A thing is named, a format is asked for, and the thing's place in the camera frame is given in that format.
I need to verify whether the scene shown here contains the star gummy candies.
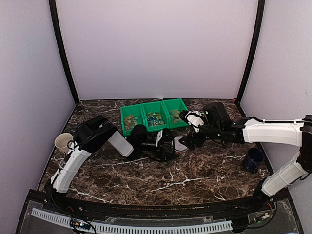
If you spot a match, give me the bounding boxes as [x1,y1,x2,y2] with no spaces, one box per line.
[124,115,140,130]

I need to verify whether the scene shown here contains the beige ceramic mug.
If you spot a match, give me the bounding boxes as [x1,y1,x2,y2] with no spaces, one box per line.
[54,133,73,154]

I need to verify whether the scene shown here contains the black front rail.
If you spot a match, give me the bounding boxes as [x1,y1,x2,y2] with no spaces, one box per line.
[43,185,291,221]

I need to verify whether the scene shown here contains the green yellow gummy candies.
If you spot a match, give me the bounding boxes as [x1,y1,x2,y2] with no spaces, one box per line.
[169,109,182,123]

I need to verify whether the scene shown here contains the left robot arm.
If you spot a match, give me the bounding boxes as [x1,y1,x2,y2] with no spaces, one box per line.
[45,115,177,194]

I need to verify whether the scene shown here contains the right black frame post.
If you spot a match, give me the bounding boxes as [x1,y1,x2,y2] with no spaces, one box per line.
[235,0,265,106]

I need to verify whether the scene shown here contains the dark blue mug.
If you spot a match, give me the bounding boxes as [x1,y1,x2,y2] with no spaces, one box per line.
[242,148,264,174]

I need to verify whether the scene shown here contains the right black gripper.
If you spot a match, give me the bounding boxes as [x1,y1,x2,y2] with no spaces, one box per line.
[179,118,223,151]

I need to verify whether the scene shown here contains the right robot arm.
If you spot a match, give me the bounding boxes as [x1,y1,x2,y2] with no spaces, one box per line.
[179,102,312,212]

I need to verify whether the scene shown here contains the black frame post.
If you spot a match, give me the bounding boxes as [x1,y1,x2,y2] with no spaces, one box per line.
[48,0,80,105]
[235,0,265,106]

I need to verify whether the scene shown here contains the left black frame post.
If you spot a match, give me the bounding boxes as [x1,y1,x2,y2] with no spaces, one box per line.
[48,0,80,105]

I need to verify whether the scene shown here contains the clear plastic jar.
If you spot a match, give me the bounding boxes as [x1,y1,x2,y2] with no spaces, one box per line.
[174,151,187,158]

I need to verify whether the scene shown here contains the green three-compartment bin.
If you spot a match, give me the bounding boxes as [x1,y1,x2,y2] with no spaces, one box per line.
[120,99,188,137]

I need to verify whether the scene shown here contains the white jar lid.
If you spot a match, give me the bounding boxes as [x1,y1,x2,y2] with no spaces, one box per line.
[172,136,188,153]

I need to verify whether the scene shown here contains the wrapped colourful candies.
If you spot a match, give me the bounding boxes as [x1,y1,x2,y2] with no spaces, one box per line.
[146,112,164,127]

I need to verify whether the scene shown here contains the white slotted cable duct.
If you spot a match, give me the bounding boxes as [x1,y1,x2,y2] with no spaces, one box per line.
[31,208,233,234]

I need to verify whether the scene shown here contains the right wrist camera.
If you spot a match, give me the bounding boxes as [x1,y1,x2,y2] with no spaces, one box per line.
[179,110,206,133]

